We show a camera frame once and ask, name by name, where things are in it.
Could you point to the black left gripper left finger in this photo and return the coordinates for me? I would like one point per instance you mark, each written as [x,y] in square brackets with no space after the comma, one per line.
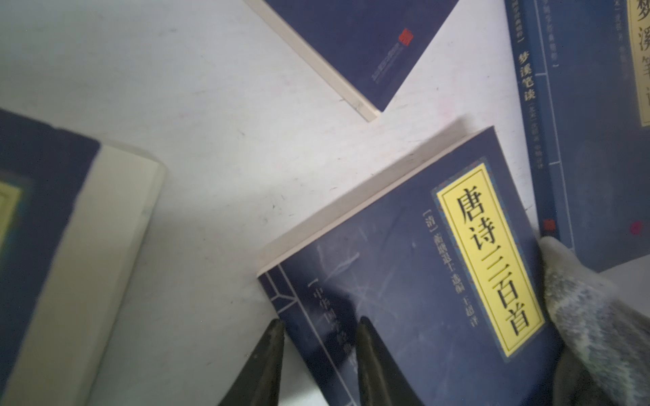
[259,380]

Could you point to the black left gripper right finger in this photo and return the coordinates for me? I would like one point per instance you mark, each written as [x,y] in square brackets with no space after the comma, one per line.
[380,380]

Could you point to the blue book yellow label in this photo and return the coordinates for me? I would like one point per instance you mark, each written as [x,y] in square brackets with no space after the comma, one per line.
[445,265]

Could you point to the grey patterned cloth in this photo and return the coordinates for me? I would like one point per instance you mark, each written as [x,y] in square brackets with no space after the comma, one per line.
[606,356]

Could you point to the blue book under left arm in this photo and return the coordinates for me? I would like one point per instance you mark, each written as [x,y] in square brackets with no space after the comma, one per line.
[74,212]

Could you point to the blue book upper middle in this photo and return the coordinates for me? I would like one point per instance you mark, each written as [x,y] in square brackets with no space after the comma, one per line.
[364,49]

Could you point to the blue book right side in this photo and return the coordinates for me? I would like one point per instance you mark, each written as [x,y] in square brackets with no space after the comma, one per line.
[582,70]

